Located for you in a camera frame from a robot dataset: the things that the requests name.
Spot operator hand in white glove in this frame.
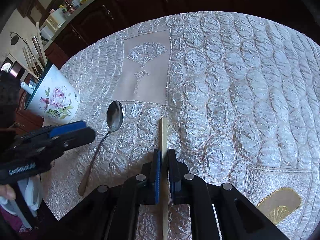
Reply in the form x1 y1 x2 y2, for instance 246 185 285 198
0 184 16 200

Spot teal-rimmed floral utensil holder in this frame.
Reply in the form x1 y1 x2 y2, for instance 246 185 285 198
24 62 80 125

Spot white ceramic spoon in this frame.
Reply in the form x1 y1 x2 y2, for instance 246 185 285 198
20 81 34 95

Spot light bamboo chopstick in holder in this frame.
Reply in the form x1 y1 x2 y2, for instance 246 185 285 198
9 53 39 80

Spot stainless steel spoon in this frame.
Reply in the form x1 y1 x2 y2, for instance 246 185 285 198
78 100 124 196

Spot rice cooker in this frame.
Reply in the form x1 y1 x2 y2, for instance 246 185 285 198
1 57 25 79

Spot dark wooden chopstick in holder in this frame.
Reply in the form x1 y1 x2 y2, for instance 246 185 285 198
32 36 47 67

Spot white quilted tablecloth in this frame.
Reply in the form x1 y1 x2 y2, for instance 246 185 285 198
42 11 319 239

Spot dark wooden base cabinets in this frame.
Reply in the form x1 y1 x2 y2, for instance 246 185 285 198
12 0 320 136

